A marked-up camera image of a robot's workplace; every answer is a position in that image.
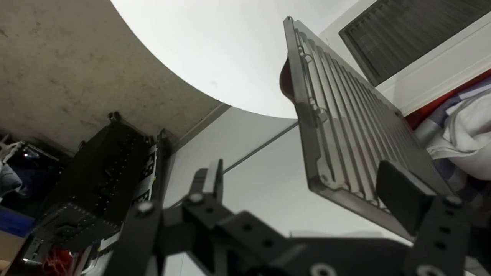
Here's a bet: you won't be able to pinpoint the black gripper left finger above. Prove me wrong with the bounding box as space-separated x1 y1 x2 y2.
187 159 224 202

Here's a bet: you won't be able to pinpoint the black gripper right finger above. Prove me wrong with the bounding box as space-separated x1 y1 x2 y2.
376 161 442 238

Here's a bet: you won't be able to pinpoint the smoked cabinet door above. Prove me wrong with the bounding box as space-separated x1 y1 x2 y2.
281 17 453 238

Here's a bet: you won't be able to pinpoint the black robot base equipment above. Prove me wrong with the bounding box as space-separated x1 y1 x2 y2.
2 113 171 262

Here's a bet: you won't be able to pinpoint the white cloth in cabinet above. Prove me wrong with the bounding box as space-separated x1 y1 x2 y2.
427 90 491 181

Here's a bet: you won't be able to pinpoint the white stacked cabinet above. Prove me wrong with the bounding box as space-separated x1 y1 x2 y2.
319 0 491 118

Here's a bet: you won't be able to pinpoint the bottom smoked cabinet doors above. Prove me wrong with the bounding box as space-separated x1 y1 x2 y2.
339 0 491 86

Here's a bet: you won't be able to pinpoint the orange cloth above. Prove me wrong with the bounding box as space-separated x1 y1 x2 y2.
405 69 491 129

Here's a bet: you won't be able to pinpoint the white round table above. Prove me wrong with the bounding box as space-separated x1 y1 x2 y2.
111 0 376 118

